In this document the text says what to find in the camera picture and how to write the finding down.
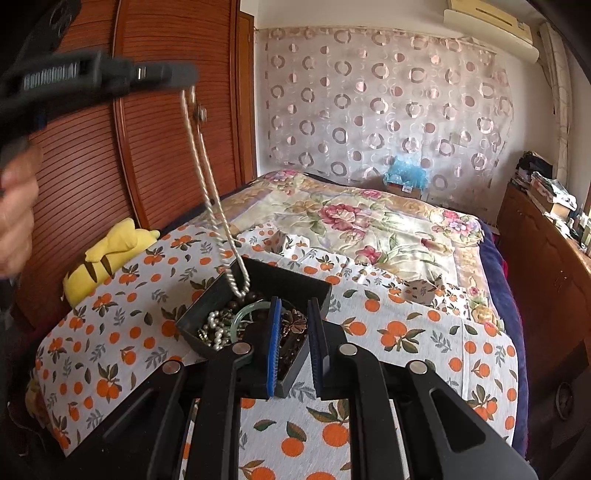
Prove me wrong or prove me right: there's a white pearl necklace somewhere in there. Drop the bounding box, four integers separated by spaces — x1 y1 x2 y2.
197 309 236 351

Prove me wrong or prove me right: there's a pale green jade bangle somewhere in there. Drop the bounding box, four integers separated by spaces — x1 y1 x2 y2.
229 300 270 343

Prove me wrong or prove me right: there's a twisted white cord necklace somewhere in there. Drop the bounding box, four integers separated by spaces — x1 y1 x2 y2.
178 87 252 300

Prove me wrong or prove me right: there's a black jewelry box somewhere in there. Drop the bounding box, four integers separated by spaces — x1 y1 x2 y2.
176 257 332 398

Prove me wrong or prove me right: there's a person's left hand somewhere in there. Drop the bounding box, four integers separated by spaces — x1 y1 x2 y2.
0 144 42 279

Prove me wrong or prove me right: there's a wooden wardrobe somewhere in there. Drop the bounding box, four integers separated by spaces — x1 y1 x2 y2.
14 1 245 330

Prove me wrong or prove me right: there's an orange print bed sheet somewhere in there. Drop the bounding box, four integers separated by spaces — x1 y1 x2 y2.
29 223 527 479

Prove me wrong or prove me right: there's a yellow plush toy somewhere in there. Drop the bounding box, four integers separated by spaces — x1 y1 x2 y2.
62 218 160 308

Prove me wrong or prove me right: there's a blue blanket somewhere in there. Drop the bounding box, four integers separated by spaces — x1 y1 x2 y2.
476 221 530 458

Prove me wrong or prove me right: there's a wooden sideboard cabinet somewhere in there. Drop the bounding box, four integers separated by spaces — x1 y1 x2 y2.
497 184 590 402

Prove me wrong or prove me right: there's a floral quilt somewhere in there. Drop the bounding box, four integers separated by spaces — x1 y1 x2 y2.
215 170 503 328

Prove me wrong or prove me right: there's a circle pattern sheer curtain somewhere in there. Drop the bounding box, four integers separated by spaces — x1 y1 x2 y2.
256 26 514 213

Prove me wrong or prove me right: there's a blue plush toy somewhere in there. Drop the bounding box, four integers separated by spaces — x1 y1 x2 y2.
383 156 429 191

